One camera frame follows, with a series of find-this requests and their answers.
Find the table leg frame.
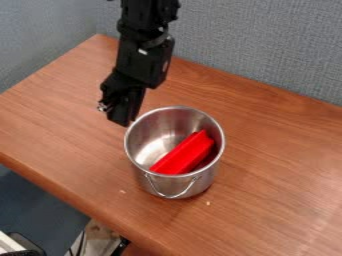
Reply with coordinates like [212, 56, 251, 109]
[65, 219, 129, 256]

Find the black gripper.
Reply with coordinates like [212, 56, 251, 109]
[97, 36, 175, 127]

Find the red star-shaped block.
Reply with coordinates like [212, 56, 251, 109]
[149, 130, 215, 175]

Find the white object at corner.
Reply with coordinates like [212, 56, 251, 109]
[0, 231, 46, 256]

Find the metal pot with handle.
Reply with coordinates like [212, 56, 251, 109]
[124, 106, 225, 199]

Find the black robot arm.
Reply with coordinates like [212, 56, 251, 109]
[97, 0, 180, 127]

